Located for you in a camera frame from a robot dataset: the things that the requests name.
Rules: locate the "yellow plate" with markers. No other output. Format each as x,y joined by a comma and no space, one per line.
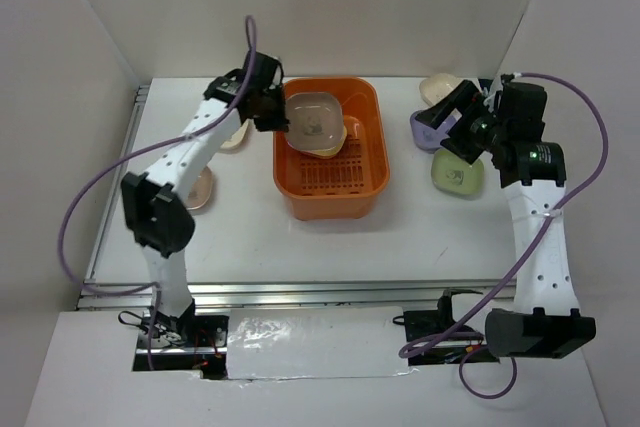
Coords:
342,139

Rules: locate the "cream plate left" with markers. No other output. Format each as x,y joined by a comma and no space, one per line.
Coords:
237,139

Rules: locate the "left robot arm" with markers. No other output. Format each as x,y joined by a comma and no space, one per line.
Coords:
154,201

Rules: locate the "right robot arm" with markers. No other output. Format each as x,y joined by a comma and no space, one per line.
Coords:
545,320

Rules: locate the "white sheet front cover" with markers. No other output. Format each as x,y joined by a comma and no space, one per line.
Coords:
315,343

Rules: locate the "pink-brown plate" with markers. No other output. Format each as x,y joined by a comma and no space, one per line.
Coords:
202,191

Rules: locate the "green plate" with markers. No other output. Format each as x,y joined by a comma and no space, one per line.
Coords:
454,176

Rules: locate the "brown plate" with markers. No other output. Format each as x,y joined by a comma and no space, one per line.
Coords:
315,121

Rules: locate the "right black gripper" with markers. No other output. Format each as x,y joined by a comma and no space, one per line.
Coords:
459,98

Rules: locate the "cream plate back right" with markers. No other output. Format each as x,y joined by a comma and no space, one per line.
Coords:
435,88

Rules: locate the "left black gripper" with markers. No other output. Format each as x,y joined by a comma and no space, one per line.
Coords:
278,122

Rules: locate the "purple plate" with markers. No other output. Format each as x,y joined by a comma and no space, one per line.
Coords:
427,138

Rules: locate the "aluminium rail frame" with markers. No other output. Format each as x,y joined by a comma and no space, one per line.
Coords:
248,248

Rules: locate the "orange plastic bin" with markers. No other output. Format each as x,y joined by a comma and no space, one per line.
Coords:
347,185

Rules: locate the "cream plate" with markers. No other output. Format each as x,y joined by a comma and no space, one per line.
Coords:
435,88
237,139

